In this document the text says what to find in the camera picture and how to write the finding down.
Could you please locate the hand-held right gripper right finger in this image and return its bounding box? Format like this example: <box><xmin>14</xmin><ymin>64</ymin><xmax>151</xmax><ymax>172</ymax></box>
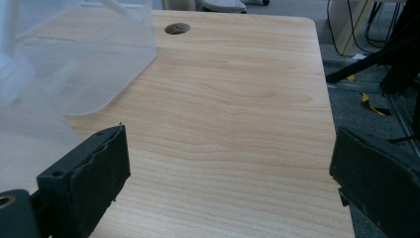
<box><xmin>329</xmin><ymin>127</ymin><xmax>420</xmax><ymax>238</ymax></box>

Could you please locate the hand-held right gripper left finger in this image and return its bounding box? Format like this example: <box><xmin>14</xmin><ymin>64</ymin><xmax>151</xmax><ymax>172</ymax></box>
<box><xmin>36</xmin><ymin>123</ymin><xmax>132</xmax><ymax>238</ymax></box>

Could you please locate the clear plastic bag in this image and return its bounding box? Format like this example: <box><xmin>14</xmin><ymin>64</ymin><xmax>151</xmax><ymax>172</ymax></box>
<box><xmin>0</xmin><ymin>0</ymin><xmax>158</xmax><ymax>196</ymax></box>

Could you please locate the yellow tape strip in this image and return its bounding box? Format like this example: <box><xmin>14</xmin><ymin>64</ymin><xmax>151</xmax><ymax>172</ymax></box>
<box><xmin>346</xmin><ymin>73</ymin><xmax>392</xmax><ymax>117</ymax></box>

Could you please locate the black stand leg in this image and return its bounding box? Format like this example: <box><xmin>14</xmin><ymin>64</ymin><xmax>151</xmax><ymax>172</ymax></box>
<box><xmin>325</xmin><ymin>0</ymin><xmax>420</xmax><ymax>97</ymax></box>

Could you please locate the light wooden furniture panel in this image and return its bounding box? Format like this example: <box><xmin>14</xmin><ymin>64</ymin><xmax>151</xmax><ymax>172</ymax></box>
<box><xmin>328</xmin><ymin>0</ymin><xmax>408</xmax><ymax>57</ymax></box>

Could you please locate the grey chair base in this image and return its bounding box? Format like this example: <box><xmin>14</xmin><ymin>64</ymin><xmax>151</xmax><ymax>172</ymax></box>
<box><xmin>196</xmin><ymin>0</ymin><xmax>248</xmax><ymax>15</ymax></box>

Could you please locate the black cable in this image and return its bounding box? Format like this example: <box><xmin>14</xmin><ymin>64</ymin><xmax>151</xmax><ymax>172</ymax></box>
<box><xmin>326</xmin><ymin>0</ymin><xmax>394</xmax><ymax>58</ymax></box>

